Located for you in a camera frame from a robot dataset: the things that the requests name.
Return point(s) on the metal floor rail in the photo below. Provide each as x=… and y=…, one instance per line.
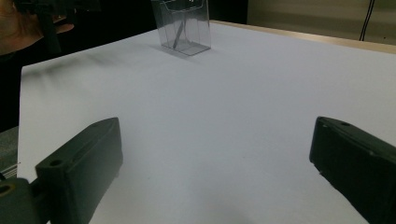
x=9, y=171

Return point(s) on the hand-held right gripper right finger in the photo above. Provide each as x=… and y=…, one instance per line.
x=358, y=165

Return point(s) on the clear plastic organizer box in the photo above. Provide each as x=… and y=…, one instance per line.
x=193, y=34

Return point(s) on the black pen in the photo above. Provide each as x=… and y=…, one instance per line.
x=179, y=35

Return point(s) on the white table cover board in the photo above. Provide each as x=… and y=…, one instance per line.
x=202, y=109

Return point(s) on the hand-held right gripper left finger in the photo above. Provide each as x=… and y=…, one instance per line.
x=81, y=168

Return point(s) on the wooden table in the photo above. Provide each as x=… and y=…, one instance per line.
x=311, y=38

